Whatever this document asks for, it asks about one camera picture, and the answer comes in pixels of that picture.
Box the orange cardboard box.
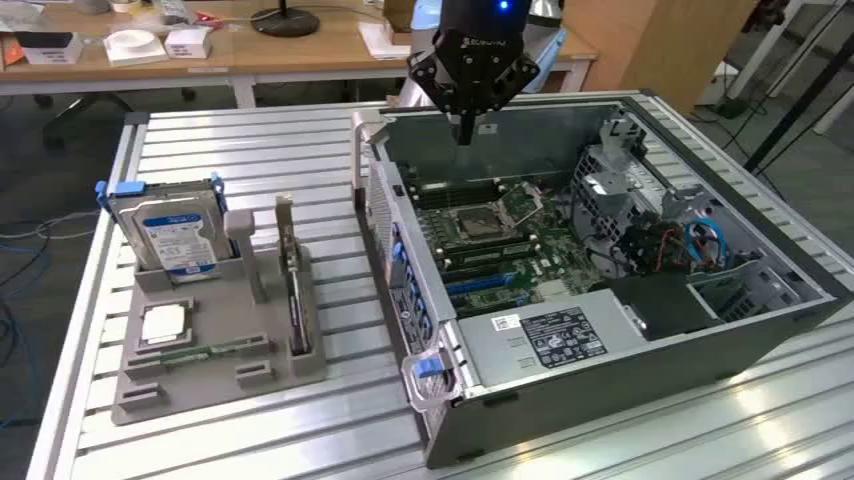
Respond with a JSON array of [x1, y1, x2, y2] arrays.
[[0, 34, 25, 71]]

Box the grey power supply unit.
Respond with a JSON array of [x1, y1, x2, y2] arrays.
[[456, 288, 650, 390]]

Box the metal disk bay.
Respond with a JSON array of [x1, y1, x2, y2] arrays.
[[570, 117, 673, 236]]

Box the black wire bundle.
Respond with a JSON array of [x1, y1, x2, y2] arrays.
[[590, 212, 693, 279]]

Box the wooden cabinet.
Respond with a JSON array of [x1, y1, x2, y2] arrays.
[[559, 0, 762, 121]]

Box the white floor cable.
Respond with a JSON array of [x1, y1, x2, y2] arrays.
[[0, 209, 101, 241]]

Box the white pedestal unit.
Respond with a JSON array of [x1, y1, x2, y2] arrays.
[[693, 54, 742, 109]]

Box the white paper stack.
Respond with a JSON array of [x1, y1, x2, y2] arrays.
[[358, 19, 412, 61]]

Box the black pole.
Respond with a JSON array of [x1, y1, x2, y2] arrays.
[[741, 27, 854, 174]]

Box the blue case latch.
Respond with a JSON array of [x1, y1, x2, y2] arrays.
[[412, 355, 446, 384]]

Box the hard disk blue bracket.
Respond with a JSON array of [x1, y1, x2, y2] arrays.
[[95, 172, 232, 286]]

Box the blue floor cable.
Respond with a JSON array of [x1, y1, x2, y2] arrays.
[[0, 244, 52, 431]]

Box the black office chair base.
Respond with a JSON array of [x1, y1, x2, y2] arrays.
[[32, 89, 199, 149]]

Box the green RAM stick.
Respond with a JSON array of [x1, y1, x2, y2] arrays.
[[127, 335, 263, 366]]

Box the black graphics card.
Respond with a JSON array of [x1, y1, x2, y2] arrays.
[[274, 194, 314, 357]]

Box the brown cardboard box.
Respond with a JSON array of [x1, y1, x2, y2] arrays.
[[383, 0, 419, 34]]

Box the blue slot retainer clips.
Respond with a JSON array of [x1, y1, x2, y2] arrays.
[[388, 222, 442, 346]]

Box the silver CPU chip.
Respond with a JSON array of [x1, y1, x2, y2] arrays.
[[140, 305, 190, 344]]

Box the perforated metal drive cage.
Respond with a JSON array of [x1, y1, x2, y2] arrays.
[[685, 257, 806, 324]]

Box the small white labelled box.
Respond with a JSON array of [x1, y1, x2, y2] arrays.
[[163, 27, 214, 60]]

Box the white box black top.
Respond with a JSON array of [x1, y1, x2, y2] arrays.
[[13, 30, 85, 66]]

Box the white round holder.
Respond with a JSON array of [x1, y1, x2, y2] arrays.
[[103, 28, 170, 69]]

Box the clear bag of parts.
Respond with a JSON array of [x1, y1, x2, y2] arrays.
[[156, 0, 202, 26]]

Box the open grey PC case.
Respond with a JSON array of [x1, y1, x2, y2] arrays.
[[350, 88, 854, 470]]

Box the red wire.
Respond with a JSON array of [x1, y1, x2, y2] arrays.
[[654, 224, 690, 274]]

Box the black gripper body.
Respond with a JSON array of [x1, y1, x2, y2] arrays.
[[431, 0, 534, 116]]

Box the CPU socket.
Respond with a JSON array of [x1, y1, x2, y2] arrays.
[[451, 204, 515, 242]]

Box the grey parts rack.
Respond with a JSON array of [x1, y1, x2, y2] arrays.
[[109, 208, 328, 427]]

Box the blue wire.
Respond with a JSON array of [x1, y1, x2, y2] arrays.
[[681, 214, 735, 275]]

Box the wooden desk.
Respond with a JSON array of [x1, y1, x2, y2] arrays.
[[0, 0, 601, 109]]

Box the green motherboard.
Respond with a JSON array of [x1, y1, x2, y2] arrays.
[[399, 167, 619, 315]]

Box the black power adapter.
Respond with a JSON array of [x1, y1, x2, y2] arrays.
[[717, 97, 753, 121]]

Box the blue expansion slot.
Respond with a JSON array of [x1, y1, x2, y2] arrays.
[[443, 272, 520, 297]]

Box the black lamp base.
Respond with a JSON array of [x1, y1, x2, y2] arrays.
[[250, 0, 322, 39]]

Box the metal socket cover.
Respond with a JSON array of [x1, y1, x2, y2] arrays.
[[498, 179, 561, 225]]

